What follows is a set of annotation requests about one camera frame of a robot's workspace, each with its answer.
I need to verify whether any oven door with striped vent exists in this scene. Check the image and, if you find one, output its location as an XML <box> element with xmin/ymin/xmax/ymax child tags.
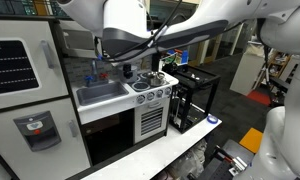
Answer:
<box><xmin>133</xmin><ymin>97</ymin><xmax>171</xmax><ymax>145</ymax></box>

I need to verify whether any fridge door with chalkboard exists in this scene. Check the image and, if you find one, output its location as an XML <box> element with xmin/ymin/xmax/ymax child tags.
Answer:
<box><xmin>0</xmin><ymin>19</ymin><xmax>69</xmax><ymax>113</ymax></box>

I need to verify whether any fridge door with ice dispenser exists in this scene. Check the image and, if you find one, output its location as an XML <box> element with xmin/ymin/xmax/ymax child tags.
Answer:
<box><xmin>0</xmin><ymin>97</ymin><xmax>92</xmax><ymax>180</ymax></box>

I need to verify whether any gray round stove burner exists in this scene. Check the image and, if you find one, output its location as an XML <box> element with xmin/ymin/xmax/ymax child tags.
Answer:
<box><xmin>131</xmin><ymin>81</ymin><xmax>152</xmax><ymax>93</ymax></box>

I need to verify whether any small silver pot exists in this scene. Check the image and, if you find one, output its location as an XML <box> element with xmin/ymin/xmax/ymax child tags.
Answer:
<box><xmin>146</xmin><ymin>70</ymin><xmax>167</xmax><ymax>88</ymax></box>

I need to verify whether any black toy coffee machine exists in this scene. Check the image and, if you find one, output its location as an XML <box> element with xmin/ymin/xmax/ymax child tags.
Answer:
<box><xmin>118</xmin><ymin>63</ymin><xmax>138</xmax><ymax>84</ymax></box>

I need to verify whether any small blue box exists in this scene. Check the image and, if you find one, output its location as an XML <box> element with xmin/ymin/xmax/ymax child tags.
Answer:
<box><xmin>180</xmin><ymin>49</ymin><xmax>190</xmax><ymax>66</ymax></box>

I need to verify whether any gray toy sink basin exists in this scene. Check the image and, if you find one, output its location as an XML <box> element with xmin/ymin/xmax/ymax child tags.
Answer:
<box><xmin>75</xmin><ymin>81</ymin><xmax>130</xmax><ymax>107</ymax></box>

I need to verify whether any white toy play kitchen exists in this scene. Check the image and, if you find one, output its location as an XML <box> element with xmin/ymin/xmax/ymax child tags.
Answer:
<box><xmin>0</xmin><ymin>14</ymin><xmax>181</xmax><ymax>180</ymax></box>

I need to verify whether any gray toy faucet spout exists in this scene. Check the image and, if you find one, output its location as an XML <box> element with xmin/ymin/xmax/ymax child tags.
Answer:
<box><xmin>90</xmin><ymin>59</ymin><xmax>100</xmax><ymax>83</ymax></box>

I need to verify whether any blue tape roll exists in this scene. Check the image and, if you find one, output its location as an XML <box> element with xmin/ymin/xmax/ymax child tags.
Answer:
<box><xmin>206</xmin><ymin>114</ymin><xmax>220</xmax><ymax>125</ymax></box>

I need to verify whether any white crumpled plastic bag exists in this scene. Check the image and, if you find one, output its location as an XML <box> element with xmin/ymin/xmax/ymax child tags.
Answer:
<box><xmin>171</xmin><ymin>139</ymin><xmax>208</xmax><ymax>180</ymax></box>

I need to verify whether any white background cabinet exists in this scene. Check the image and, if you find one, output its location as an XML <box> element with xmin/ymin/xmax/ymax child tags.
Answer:
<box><xmin>229</xmin><ymin>46</ymin><xmax>268</xmax><ymax>97</ymax></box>

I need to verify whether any black perforated equipment plate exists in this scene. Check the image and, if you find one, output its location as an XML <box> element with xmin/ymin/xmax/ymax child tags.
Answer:
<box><xmin>203</xmin><ymin>139</ymin><xmax>255</xmax><ymax>180</ymax></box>

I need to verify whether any red floor mat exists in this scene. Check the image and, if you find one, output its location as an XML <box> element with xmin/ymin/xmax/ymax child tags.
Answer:
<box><xmin>246</xmin><ymin>89</ymin><xmax>275</xmax><ymax>107</ymax></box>

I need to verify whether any yellow floor mat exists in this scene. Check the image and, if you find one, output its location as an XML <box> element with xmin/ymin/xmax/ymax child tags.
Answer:
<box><xmin>239</xmin><ymin>127</ymin><xmax>267</xmax><ymax>154</ymax></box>

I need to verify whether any gray toy ice dispenser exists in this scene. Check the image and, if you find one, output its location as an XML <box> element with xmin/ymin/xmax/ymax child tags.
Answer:
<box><xmin>13</xmin><ymin>110</ymin><xmax>63</xmax><ymax>153</ymax></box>

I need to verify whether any wooden storage shelf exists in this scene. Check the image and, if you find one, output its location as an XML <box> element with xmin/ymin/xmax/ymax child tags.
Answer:
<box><xmin>268</xmin><ymin>49</ymin><xmax>294</xmax><ymax>84</ymax></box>

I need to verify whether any translucent oven door handle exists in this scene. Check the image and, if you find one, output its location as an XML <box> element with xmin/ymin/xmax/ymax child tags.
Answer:
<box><xmin>147</xmin><ymin>101</ymin><xmax>163</xmax><ymax>110</ymax></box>

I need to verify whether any black metal frame rack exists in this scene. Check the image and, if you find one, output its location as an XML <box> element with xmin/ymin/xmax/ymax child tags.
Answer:
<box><xmin>168</xmin><ymin>65</ymin><xmax>222</xmax><ymax>134</ymax></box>

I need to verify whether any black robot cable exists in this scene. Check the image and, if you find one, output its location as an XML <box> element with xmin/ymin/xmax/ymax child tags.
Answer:
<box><xmin>94</xmin><ymin>0</ymin><xmax>185</xmax><ymax>63</ymax></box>

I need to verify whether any gray dispenser fridge door handle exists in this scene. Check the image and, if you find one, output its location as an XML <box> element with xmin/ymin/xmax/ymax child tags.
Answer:
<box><xmin>68</xmin><ymin>119</ymin><xmax>79</xmax><ymax>139</ymax></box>

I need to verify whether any gray chalkboard fridge door handle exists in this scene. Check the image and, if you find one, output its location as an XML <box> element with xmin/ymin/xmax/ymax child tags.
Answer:
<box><xmin>39</xmin><ymin>40</ymin><xmax>56</xmax><ymax>70</ymax></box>

